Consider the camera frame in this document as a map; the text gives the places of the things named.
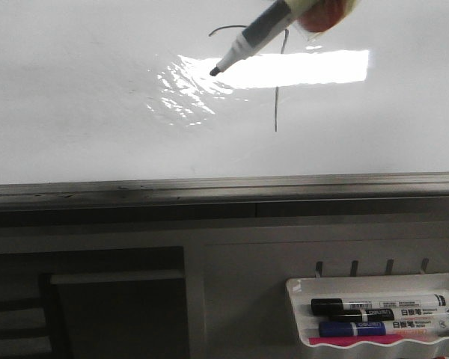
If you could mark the metal tray hook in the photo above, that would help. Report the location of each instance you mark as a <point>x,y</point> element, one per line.
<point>389,267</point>
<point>424,265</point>
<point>319,269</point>
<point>354,268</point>

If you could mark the grey aluminium whiteboard ledge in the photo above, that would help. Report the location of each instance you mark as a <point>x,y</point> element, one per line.
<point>162,192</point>

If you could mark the white whiteboard surface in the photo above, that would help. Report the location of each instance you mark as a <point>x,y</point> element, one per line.
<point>121,90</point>

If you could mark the black whiteboard marker with tape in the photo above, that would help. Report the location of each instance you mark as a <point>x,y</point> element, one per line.
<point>314,17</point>

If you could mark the black capped marker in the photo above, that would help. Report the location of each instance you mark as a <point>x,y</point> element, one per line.
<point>320,306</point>
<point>390,314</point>

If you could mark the top black capped marker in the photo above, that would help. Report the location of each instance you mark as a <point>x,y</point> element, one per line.
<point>320,306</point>

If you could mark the pink eraser strip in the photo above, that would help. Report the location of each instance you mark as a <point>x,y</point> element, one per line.
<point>348,341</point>

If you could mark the dark chair backrest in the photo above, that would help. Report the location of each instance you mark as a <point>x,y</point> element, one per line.
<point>94,304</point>

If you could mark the blue capped marker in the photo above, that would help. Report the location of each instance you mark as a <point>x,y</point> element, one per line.
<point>404,328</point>

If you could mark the middle black capped marker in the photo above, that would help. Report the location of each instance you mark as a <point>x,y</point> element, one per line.
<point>390,314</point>

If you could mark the white plastic marker tray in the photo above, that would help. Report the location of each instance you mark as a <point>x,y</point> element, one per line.
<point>300,292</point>

